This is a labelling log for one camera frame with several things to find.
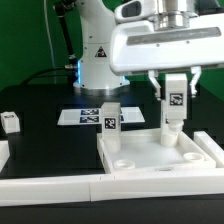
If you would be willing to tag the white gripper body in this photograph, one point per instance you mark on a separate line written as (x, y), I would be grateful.
(137, 47)

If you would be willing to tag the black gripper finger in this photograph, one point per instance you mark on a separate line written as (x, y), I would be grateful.
(153, 77)
(196, 72)

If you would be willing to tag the white square tabletop tray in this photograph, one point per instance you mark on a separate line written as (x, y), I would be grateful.
(140, 151)

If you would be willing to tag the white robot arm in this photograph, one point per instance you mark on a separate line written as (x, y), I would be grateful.
(87, 26)

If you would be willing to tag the white sheet with AprilTags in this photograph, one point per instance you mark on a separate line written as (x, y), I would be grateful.
(90, 116)

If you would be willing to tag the white U-shaped obstacle fence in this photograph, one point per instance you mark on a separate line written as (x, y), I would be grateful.
(121, 185)

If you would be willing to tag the white block at left edge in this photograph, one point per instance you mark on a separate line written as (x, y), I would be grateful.
(4, 153)

